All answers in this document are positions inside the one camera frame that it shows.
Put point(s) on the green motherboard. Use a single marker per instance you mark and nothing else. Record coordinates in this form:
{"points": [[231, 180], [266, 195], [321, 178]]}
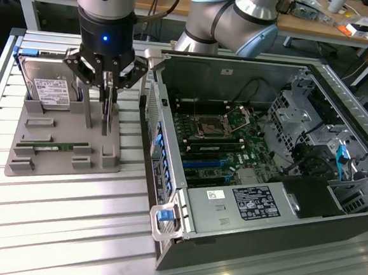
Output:
{"points": [[253, 149]]}

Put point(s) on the grey power supply unit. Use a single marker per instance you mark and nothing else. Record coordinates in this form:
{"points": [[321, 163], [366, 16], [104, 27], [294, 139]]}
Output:
{"points": [[203, 215]]}

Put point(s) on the grey parts rack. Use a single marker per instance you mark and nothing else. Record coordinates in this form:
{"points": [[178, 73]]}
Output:
{"points": [[61, 163]]}

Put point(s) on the silver chipset heatsink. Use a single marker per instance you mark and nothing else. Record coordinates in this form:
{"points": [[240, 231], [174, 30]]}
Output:
{"points": [[247, 177]]}

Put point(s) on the blue case latch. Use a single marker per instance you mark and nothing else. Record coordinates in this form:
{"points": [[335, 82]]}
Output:
{"points": [[164, 215]]}

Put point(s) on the metal socket cover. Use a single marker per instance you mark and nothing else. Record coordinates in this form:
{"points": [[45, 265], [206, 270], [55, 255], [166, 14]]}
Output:
{"points": [[239, 118]]}

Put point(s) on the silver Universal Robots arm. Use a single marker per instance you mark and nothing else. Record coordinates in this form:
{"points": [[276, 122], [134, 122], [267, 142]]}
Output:
{"points": [[251, 9]]}

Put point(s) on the white cup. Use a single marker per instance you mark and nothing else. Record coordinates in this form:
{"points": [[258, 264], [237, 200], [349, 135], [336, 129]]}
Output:
{"points": [[336, 3]]}

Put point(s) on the thin socket locking lever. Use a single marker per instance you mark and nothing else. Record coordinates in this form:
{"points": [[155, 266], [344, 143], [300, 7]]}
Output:
{"points": [[195, 105]]}

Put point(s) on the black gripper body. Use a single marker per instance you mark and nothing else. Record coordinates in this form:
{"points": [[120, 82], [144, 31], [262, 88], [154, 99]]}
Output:
{"points": [[106, 36]]}

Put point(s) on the silver disk bay cage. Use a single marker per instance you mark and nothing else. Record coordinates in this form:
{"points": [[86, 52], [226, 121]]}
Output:
{"points": [[293, 120]]}

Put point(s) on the green RAM stick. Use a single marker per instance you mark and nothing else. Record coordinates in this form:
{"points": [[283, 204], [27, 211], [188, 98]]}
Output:
{"points": [[63, 147]]}

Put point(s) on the installed black RAM sticks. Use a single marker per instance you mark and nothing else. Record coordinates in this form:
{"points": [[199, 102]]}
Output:
{"points": [[215, 141]]}

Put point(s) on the hard disk in blue carrier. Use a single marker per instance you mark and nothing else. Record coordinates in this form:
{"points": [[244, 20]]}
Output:
{"points": [[48, 85]]}

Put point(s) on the graphics card with fan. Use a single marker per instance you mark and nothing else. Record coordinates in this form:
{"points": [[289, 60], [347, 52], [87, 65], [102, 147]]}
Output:
{"points": [[108, 118]]}

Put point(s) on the blue expansion slot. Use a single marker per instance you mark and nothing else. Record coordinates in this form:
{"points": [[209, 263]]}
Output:
{"points": [[201, 164]]}

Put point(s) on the black fan shroud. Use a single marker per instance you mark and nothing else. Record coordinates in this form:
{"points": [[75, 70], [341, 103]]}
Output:
{"points": [[310, 195]]}

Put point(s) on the cluttered wooden desk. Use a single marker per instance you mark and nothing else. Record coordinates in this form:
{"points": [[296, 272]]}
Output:
{"points": [[307, 24]]}

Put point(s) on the open black PC case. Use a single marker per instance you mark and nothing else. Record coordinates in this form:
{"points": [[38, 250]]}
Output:
{"points": [[258, 245]]}

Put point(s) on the CPU socket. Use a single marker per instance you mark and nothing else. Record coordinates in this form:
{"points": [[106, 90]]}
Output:
{"points": [[209, 126]]}

